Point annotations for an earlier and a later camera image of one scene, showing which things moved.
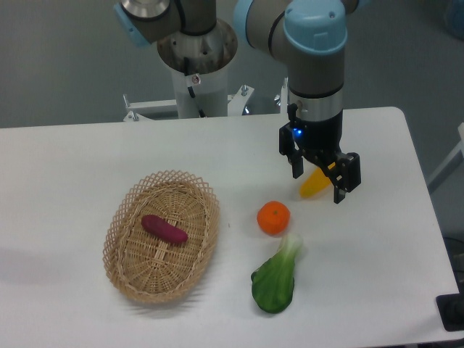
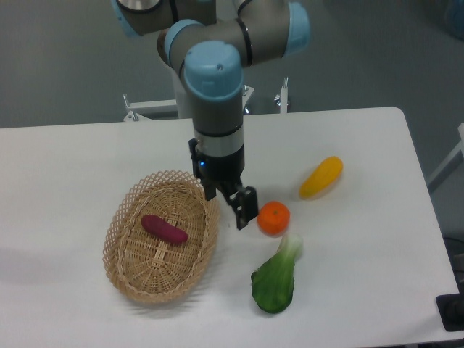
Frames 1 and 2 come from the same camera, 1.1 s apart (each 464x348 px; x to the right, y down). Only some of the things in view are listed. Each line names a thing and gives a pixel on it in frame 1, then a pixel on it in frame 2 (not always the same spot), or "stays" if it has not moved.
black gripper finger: x=345 y=174 -> x=244 y=202
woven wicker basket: x=143 y=266 stays
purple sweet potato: x=157 y=226 stays
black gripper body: x=319 y=139 -> x=225 y=170
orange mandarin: x=273 y=217 stays
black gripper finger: x=288 y=148 -> x=210 y=191
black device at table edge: x=451 y=309 stays
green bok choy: x=272 y=282 stays
